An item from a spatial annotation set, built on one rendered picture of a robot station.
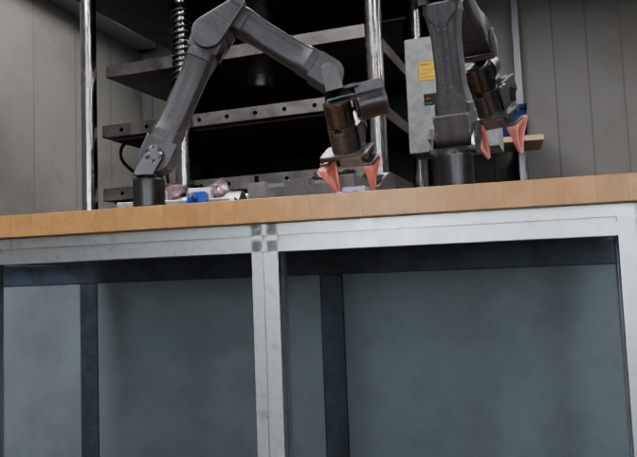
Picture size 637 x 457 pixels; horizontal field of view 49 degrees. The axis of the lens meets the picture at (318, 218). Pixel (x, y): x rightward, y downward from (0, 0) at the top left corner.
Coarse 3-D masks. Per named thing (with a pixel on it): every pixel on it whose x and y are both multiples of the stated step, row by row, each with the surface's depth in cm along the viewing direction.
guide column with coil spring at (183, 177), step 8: (176, 0) 261; (184, 0) 262; (176, 16) 261; (184, 16) 261; (176, 24) 261; (184, 32) 261; (176, 40) 260; (184, 40) 260; (176, 56) 260; (184, 56) 260; (184, 144) 257; (184, 152) 257; (184, 160) 256; (184, 168) 256; (184, 176) 256
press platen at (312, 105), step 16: (208, 112) 259; (224, 112) 257; (240, 112) 254; (256, 112) 255; (272, 112) 250; (288, 112) 248; (304, 112) 246; (320, 112) 245; (112, 128) 274; (128, 128) 271; (144, 128) 268; (192, 128) 263; (400, 128) 278
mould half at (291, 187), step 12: (288, 180) 158; (300, 180) 157; (348, 180) 153; (360, 180) 157; (384, 180) 177; (252, 192) 161; (264, 192) 160; (276, 192) 159; (288, 192) 158; (300, 192) 157; (312, 192) 156; (324, 192) 155
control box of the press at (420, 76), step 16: (416, 48) 239; (416, 64) 239; (432, 64) 237; (464, 64) 233; (416, 80) 239; (432, 80) 237; (416, 96) 238; (432, 96) 236; (416, 112) 238; (432, 112) 236; (416, 128) 238; (416, 144) 237; (496, 144) 228
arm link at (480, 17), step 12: (444, 0) 131; (468, 0) 131; (468, 12) 133; (480, 12) 138; (468, 24) 136; (480, 24) 137; (468, 36) 139; (480, 36) 138; (468, 48) 142; (480, 48) 142
